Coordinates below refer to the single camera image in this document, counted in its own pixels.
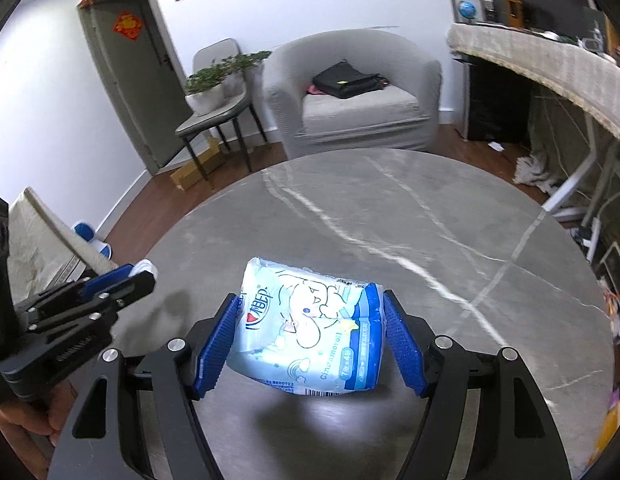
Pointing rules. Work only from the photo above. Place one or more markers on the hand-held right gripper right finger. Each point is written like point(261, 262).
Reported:
point(405, 345)

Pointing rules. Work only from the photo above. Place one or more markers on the black handbag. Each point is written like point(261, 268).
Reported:
point(345, 82)

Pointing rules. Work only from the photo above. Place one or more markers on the white paper scrap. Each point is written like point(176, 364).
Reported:
point(496, 147)

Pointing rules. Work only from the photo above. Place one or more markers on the small white wrapper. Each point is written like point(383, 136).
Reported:
point(142, 267)

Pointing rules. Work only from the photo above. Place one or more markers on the red door decoration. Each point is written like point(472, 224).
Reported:
point(128, 26)

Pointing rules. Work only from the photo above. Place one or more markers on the black monitor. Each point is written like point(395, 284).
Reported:
point(555, 5)

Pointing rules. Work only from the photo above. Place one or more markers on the white power strip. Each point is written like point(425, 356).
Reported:
point(594, 240)

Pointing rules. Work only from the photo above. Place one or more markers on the blue and white slipper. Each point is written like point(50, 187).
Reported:
point(84, 231)
point(101, 249)

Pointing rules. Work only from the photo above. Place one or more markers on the pink cloth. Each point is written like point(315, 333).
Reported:
point(315, 91)

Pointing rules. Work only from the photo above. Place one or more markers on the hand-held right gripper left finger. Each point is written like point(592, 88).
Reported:
point(215, 350)

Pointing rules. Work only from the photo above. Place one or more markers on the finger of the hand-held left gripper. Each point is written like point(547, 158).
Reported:
point(107, 280)
point(135, 290)

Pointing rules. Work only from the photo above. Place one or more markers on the black computer tower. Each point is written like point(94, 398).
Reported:
point(500, 105)

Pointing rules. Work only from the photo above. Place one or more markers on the grey door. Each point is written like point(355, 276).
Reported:
point(135, 85)

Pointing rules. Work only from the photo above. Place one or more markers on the grey dining chair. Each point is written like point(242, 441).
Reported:
point(210, 120)

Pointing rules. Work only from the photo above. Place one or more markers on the beige covered sofa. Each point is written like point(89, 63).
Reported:
point(45, 240)

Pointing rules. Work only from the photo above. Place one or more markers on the person's left hand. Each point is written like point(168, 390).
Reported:
point(55, 410)

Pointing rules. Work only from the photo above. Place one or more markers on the small blue globe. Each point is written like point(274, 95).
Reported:
point(467, 10)

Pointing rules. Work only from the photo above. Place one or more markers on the blue tissue packet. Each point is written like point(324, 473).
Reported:
point(310, 320)

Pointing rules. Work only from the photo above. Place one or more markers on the potted plant in white pot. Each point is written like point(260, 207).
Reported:
point(250, 60)
point(205, 102)

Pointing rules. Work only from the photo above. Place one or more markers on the brown cardboard box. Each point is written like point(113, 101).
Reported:
point(190, 175)

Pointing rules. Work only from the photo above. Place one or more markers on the grey armchair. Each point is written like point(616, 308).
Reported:
point(360, 115)

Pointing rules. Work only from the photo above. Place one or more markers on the grey fringed tablecloth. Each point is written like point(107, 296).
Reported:
point(540, 67)

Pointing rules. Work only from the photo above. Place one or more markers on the white desk frame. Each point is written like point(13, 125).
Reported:
point(575, 180)

